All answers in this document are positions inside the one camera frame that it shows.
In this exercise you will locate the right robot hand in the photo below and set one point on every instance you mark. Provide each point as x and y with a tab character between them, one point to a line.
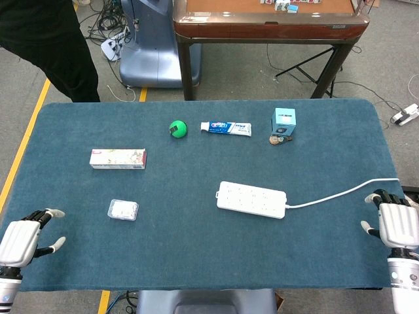
397	225

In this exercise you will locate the floral toothpaste box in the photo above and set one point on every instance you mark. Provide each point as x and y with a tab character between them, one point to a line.
118	159

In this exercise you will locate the person in black clothes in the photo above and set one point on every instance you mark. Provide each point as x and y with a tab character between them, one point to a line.
49	45

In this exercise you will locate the toothpaste tube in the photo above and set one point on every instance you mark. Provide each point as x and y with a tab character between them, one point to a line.
227	128

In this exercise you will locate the white floor power strip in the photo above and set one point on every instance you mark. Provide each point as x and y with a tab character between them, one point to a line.
111	45

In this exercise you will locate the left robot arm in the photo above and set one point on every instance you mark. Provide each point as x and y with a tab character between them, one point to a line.
8	288

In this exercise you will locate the green ball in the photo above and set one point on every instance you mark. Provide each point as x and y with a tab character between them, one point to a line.
178	129

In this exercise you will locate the light blue small box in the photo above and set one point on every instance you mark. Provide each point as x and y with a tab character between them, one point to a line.
283	121

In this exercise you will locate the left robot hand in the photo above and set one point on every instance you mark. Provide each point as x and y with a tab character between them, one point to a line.
18	237

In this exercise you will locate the blue table cloth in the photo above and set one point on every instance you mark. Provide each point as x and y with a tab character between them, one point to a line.
203	235

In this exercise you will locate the white floor socket with plugs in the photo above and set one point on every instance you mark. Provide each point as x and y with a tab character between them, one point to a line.
407	114

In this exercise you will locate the small dark key object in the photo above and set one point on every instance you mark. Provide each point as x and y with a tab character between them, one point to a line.
288	139

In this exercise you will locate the small brown round object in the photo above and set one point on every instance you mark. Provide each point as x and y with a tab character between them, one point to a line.
275	140

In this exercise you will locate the brown mahjong table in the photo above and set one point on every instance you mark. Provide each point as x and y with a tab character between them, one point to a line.
268	23

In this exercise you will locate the clear plastic box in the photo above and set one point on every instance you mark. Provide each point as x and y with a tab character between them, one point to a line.
123	209

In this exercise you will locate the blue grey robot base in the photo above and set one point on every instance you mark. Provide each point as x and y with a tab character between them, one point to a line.
154	45

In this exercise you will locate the grey robot torso base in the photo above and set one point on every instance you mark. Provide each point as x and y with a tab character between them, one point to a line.
206	301

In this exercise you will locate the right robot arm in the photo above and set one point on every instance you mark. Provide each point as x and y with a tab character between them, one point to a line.
404	281

